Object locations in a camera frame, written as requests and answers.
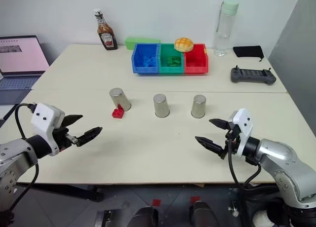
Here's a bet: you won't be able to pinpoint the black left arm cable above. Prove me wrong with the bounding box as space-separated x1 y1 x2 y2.
14 103 40 214

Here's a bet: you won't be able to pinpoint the black table base bar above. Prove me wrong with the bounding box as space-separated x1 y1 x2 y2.
16 183 104 202

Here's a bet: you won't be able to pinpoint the green rectangular box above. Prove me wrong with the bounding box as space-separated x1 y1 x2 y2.
124 37 160 51

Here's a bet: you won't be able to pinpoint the ketchup bottle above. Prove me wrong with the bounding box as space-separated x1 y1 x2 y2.
93 8 119 51

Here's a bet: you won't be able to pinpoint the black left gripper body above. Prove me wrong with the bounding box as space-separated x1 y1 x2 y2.
52 126 79 151

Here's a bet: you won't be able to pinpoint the open laptop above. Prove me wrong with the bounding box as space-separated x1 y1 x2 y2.
0 35 50 106

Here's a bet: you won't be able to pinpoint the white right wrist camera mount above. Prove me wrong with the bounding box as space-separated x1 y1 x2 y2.
228 108 253 157

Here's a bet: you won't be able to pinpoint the green plastic bin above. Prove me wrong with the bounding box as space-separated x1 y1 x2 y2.
158 43 186 75

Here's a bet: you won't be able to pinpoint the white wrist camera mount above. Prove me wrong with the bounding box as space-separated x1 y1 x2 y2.
228 108 253 157
30 103 66 157

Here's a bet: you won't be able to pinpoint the black cloth pouch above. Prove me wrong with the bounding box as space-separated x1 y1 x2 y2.
233 45 265 62

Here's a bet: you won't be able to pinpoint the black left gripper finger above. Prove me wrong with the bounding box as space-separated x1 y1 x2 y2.
75 126 103 148
61 114 84 128

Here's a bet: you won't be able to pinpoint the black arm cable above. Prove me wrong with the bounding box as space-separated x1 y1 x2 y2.
226 132 263 191
14 103 40 214

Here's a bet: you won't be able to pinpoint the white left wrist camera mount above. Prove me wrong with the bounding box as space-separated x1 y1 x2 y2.
30 103 66 157

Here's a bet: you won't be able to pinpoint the red toy brick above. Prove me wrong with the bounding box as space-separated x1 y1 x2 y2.
111 104 125 119

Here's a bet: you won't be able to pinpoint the red plastic bin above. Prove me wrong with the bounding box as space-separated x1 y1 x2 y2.
183 43 209 75

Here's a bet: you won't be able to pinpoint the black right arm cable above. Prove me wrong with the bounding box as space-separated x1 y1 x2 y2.
226 132 263 191

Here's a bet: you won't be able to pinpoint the blue toy pieces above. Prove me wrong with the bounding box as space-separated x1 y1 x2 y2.
141 55 158 68

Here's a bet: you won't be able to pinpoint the tilted metal cup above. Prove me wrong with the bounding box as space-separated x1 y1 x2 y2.
109 87 132 112

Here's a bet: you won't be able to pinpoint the blue plastic bin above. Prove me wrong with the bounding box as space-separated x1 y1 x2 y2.
131 42 161 75

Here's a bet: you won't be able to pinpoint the yellow bread bun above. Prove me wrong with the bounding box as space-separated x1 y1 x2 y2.
174 37 195 52

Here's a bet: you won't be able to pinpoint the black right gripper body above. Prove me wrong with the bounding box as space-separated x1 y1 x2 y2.
224 122 242 154

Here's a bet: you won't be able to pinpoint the green toy pieces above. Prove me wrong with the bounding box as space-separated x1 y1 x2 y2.
165 55 183 66

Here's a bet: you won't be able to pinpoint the dark rounded shape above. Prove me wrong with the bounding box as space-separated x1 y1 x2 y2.
188 200 220 227
126 206 159 227

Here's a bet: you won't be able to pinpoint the grey handheld controller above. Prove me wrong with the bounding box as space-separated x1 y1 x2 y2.
230 65 277 85

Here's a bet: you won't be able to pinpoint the clear bottle with green cap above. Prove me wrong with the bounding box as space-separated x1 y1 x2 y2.
213 0 239 57

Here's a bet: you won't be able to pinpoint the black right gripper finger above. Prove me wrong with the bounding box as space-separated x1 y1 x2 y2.
195 136 227 160
208 118 232 132

